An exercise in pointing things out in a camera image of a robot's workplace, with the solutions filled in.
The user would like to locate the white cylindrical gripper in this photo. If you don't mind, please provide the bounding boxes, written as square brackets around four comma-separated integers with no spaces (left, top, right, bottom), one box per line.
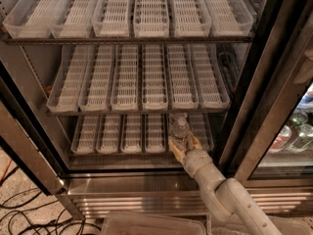
[168,132,212,177]

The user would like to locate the clear plastic water bottle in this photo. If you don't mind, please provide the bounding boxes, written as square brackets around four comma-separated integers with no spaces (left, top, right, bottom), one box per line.
[170,117,190,146]

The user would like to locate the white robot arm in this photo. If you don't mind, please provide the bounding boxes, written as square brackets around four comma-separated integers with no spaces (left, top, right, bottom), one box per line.
[168,132,282,235]

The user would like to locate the bottom shelf tray six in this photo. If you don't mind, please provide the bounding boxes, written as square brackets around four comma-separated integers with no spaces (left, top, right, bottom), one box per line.
[188,113,214,152]

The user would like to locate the shelf tray six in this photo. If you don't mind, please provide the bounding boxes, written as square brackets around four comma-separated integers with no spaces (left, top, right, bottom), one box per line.
[190,44,230,109]
[188,113,214,152]
[204,0,253,36]

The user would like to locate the bottom shelf tray five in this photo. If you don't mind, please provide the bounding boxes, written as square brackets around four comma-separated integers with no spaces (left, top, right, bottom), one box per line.
[168,117,187,148]

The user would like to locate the shelf tray five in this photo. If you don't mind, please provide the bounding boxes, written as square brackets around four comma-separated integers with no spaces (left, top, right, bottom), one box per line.
[168,117,187,148]
[166,44,199,109]
[169,0,211,37]

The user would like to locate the bottom shelf tray four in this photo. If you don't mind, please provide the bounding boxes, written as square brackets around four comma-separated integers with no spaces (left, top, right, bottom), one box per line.
[145,115,165,154]

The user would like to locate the shelf tray four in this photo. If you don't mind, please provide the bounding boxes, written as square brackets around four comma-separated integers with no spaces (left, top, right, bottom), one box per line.
[133,0,169,37]
[142,44,168,110]
[145,115,165,154]

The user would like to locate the middle shelf tray five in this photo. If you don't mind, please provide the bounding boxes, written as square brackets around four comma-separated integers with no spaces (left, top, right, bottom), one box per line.
[166,44,199,109]

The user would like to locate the bottom shelf tray three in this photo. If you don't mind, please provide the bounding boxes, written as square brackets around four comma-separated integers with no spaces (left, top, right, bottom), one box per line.
[120,115,142,154]

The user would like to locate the shelf tray three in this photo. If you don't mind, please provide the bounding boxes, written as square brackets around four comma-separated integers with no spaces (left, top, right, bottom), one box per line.
[120,115,142,154]
[111,45,139,111]
[92,0,132,37]

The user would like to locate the middle shelf tray four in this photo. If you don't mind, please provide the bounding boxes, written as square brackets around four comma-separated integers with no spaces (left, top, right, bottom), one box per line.
[142,44,168,110]

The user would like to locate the middle shelf tray six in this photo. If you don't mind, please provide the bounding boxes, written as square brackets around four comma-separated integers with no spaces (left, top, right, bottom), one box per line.
[190,44,230,109]

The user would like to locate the bottom shelf tray two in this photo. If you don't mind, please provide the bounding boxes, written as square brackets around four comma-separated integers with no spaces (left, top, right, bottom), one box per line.
[96,115,120,154]

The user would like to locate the shelf tray two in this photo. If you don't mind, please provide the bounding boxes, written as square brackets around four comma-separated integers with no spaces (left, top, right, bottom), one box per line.
[49,0,98,38]
[96,115,120,154]
[78,45,114,112]

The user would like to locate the glass fridge door right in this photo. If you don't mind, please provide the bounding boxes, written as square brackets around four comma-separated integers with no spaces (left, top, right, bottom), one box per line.
[231,0,313,188]

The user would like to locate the middle shelf tray three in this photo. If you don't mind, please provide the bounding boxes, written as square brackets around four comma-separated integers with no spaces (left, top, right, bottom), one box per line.
[111,45,139,111]

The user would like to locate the red label bottle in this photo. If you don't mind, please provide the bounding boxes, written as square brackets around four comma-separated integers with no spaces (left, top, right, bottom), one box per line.
[269,125,291,153]

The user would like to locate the bottom shelf tray one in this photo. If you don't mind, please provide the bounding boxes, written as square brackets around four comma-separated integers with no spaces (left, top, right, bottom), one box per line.
[71,116,99,155]

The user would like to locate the shelf tray one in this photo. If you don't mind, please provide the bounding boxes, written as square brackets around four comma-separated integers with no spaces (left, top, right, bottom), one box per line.
[46,45,88,113]
[3,0,58,39]
[71,116,99,155]

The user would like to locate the middle shelf tray two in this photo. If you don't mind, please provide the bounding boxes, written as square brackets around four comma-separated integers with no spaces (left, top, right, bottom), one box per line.
[78,45,114,112]

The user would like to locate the stainless steel fridge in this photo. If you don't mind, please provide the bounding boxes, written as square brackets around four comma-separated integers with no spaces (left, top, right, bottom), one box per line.
[0,0,312,219]

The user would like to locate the green clear bottle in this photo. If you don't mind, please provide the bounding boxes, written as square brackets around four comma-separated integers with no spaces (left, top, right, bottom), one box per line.
[288,112,313,153]

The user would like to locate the top shelf tray five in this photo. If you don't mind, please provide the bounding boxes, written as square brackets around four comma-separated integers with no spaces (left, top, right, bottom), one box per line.
[169,0,211,37]

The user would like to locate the middle shelf tray one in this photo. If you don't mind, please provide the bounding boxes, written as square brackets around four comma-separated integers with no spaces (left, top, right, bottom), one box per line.
[46,45,88,113]

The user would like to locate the top shelf tray four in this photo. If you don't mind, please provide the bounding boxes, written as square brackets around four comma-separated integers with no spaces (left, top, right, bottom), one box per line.
[133,0,169,37]

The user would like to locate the top shelf tray six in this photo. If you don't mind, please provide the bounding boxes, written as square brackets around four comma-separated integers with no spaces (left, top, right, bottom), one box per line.
[204,0,253,36]

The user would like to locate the top shelf tray three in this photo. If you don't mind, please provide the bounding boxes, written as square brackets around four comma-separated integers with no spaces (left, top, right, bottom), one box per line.
[92,0,132,37]

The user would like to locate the top shelf tray two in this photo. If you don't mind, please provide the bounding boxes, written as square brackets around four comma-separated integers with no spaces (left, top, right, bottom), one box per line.
[49,0,98,38]

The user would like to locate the top shelf tray one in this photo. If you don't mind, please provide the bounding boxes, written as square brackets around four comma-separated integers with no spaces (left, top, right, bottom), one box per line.
[3,0,58,39]

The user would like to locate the clear plastic bin left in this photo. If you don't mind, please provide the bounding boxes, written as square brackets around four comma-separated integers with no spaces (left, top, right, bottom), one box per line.
[100,211,206,235]

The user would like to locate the clear plastic bin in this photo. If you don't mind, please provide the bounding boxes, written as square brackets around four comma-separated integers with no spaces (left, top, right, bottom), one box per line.
[206,213,313,235]
[100,211,206,235]

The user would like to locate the clear plastic bin right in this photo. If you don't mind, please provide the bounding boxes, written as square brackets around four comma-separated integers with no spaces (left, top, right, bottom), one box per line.
[206,213,313,235]

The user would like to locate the black floor cables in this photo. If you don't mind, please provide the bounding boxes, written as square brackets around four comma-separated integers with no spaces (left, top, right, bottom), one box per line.
[0,164,103,235]

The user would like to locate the orange floor cable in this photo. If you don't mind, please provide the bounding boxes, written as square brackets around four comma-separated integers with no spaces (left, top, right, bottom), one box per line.
[0,159,14,184]

